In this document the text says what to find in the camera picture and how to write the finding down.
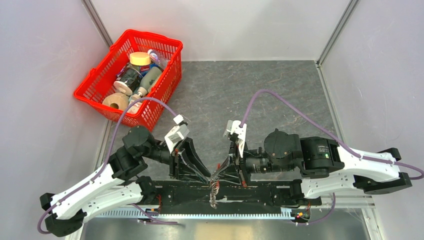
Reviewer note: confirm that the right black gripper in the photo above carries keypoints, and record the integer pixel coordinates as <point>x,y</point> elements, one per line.
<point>239,165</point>

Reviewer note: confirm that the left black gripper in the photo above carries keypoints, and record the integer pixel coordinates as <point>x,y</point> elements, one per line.
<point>185,174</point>

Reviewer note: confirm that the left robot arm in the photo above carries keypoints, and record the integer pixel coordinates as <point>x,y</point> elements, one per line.
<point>119,180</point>

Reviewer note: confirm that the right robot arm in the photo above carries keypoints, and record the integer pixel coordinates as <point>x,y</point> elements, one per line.
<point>324,165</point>

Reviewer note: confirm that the white red small bottle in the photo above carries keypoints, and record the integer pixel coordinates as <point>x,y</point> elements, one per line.
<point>134,108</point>

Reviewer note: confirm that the tape roll beige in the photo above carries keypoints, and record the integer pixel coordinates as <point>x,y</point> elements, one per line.
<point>118,100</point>

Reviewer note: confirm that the grey green bottle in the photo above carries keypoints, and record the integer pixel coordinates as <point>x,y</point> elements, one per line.
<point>148,80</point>

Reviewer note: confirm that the dark jar with beige lid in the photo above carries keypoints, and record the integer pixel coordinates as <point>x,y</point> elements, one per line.
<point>128,80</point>

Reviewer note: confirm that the jar with yellow lid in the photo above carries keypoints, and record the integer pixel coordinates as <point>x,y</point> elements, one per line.
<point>139,58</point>

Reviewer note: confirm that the red plastic basket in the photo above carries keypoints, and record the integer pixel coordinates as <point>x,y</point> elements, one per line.
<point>165,53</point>

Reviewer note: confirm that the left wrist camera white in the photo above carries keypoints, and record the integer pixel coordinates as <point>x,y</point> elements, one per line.
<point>178,133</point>

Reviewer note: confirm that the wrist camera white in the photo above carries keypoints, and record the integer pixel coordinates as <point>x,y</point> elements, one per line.
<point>235,131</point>
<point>178,133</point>

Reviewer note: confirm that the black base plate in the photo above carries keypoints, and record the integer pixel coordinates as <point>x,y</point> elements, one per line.
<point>264,196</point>

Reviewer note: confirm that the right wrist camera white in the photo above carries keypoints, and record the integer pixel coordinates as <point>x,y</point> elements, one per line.
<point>235,131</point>

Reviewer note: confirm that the slotted aluminium rail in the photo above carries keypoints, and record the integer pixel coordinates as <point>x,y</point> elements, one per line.
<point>134,213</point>

